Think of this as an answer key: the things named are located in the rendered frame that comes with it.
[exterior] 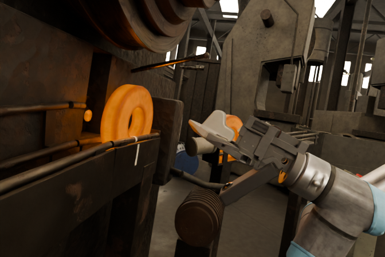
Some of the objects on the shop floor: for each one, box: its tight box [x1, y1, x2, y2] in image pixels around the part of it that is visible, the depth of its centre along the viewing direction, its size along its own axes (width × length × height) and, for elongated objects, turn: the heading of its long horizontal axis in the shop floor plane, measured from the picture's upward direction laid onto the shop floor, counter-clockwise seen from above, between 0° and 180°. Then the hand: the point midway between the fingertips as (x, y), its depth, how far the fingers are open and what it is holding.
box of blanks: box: [284, 127, 385, 204], centre depth 255 cm, size 103×83×77 cm
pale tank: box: [291, 17, 334, 128], centre depth 850 cm, size 92×92×450 cm
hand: (193, 127), depth 47 cm, fingers closed
